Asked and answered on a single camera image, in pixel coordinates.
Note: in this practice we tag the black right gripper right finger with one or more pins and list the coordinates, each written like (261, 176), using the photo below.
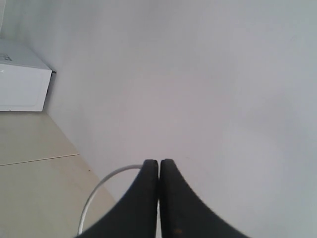
(182, 213)

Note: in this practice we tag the white cabinet box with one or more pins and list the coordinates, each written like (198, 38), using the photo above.
(24, 78)

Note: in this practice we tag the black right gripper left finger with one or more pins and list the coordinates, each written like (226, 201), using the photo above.
(135, 214)

